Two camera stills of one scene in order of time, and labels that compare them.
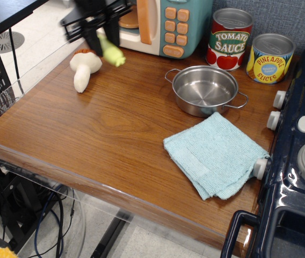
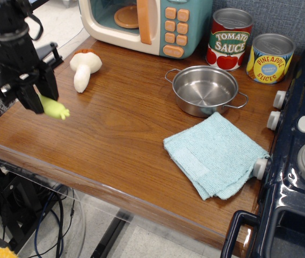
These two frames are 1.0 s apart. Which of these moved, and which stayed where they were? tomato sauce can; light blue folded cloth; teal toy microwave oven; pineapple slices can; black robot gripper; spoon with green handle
Moved: spoon with green handle; black robot gripper
Stayed: tomato sauce can; pineapple slices can; light blue folded cloth; teal toy microwave oven
